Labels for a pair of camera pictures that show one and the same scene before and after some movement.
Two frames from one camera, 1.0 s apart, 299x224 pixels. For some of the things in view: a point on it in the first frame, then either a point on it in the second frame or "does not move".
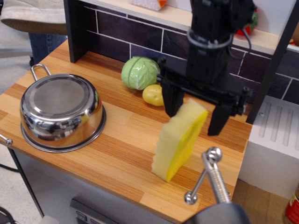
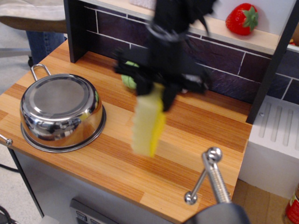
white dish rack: x=271 y=161 does not move
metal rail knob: x=8 y=141 does not move
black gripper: x=204 y=73 → x=166 y=68
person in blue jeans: x=43 y=44 does not move
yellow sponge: x=179 y=133 → x=147 y=121
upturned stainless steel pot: x=61 y=113 does not move
